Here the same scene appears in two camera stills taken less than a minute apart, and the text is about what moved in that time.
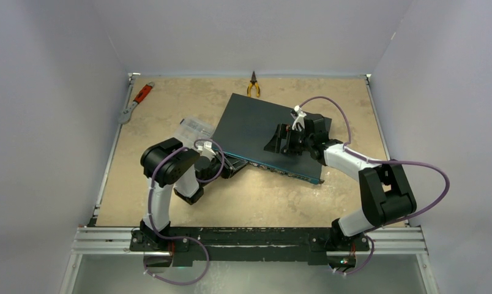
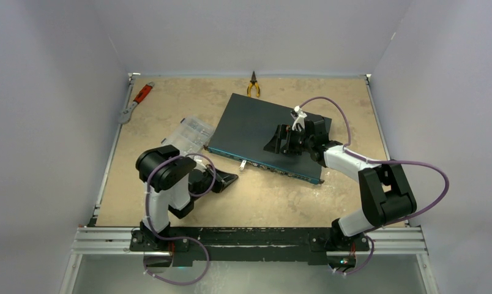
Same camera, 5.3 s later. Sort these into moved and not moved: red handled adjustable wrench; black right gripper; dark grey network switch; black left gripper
Moved: black left gripper
Not moved: black right gripper; red handled adjustable wrench; dark grey network switch
